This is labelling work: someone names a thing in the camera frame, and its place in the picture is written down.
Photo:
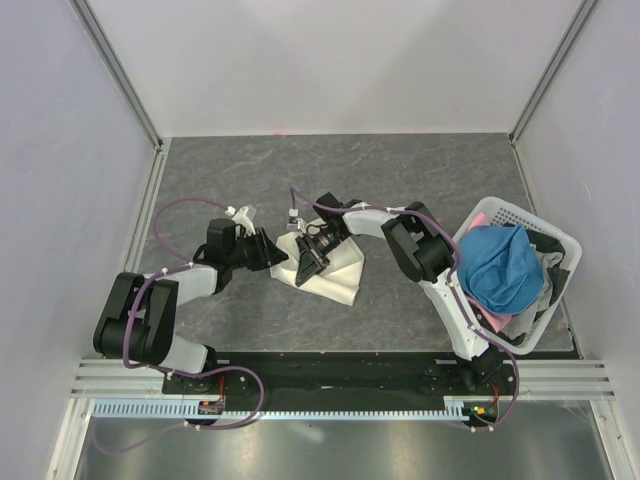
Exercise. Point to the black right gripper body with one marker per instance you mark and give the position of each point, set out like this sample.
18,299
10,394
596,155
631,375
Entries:
322,243

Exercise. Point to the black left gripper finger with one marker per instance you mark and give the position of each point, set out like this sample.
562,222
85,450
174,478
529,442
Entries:
275,256
262,239

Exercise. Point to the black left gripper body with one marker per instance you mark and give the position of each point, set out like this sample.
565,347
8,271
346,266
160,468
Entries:
249,253

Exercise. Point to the white cloth napkin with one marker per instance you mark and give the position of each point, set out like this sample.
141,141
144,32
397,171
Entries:
339,282

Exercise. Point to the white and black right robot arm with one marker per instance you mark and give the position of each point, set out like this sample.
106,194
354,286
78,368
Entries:
425,254

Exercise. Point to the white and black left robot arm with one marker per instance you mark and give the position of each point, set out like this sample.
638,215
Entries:
137,323

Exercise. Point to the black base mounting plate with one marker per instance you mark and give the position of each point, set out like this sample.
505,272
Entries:
343,380

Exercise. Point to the white plastic laundry basket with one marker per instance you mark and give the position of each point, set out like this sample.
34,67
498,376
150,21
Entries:
499,212

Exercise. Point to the blue cloth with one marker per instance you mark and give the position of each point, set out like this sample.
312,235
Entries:
527,272

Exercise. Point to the pink cloth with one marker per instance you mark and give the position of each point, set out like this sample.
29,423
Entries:
492,315

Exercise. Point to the black cloth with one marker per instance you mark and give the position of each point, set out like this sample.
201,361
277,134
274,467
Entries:
550,254

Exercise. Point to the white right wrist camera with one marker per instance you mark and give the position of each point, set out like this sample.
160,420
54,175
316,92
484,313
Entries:
295,222

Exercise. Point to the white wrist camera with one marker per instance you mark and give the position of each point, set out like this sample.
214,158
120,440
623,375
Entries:
243,216
295,222

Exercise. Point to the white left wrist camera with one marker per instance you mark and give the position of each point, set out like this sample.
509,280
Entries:
243,216

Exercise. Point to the grey slotted cable duct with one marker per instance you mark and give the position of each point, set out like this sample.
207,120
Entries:
183,409

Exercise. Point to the right aluminium frame post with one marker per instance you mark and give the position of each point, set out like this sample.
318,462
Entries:
560,55

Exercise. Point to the aluminium frame post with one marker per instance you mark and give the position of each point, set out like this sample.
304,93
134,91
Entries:
103,45
560,55

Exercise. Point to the left aluminium frame post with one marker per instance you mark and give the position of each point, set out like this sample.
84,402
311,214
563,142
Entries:
103,45

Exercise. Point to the aluminium front frame rails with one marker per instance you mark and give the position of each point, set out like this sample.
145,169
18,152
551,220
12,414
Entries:
551,376

